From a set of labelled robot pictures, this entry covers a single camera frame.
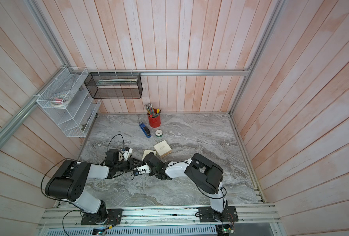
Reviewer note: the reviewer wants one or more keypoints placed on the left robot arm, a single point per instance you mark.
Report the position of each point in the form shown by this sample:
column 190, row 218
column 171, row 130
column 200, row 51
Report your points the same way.
column 68, row 182

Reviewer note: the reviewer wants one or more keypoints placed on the red pen holder cup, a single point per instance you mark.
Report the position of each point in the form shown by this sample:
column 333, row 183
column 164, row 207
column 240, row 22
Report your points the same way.
column 154, row 121

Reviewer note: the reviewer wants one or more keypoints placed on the white wire wall shelf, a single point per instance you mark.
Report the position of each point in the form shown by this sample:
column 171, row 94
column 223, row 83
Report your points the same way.
column 68, row 103

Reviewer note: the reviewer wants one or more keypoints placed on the blue stapler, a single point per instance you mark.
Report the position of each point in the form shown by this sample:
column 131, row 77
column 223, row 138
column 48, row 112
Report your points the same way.
column 145, row 129

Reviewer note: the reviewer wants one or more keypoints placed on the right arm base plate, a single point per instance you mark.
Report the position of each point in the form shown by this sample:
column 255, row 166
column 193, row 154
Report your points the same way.
column 207, row 214

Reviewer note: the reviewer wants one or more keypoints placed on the black mesh wall basket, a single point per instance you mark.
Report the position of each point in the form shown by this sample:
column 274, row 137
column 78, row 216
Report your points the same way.
column 114, row 85

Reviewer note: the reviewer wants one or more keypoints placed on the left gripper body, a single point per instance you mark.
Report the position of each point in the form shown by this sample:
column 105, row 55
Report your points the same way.
column 126, row 165

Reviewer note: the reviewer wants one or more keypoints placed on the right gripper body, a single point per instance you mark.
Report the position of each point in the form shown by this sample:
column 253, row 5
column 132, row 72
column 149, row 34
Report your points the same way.
column 153, row 172

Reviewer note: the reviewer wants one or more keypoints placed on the pens in cup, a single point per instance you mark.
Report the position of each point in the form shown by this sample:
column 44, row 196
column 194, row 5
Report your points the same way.
column 152, row 112

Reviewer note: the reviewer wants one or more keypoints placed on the large cream jewelry box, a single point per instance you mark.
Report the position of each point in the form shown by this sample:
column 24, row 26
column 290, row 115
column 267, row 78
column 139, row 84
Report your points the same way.
column 162, row 149

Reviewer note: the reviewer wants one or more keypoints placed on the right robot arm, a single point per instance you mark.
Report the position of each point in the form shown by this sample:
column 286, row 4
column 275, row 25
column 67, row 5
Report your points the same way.
column 204, row 173

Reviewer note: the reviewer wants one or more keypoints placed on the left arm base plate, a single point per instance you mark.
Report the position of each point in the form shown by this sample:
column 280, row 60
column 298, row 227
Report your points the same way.
column 110, row 216

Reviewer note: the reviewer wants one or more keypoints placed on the tape roll on shelf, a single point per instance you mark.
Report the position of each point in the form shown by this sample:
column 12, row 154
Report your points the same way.
column 60, row 101

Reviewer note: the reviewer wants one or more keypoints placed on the green sticker roll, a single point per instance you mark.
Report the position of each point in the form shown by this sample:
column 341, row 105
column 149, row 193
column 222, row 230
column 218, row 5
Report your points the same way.
column 159, row 133

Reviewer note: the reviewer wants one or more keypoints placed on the aluminium front rail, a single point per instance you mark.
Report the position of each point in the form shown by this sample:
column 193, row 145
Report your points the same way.
column 161, row 215

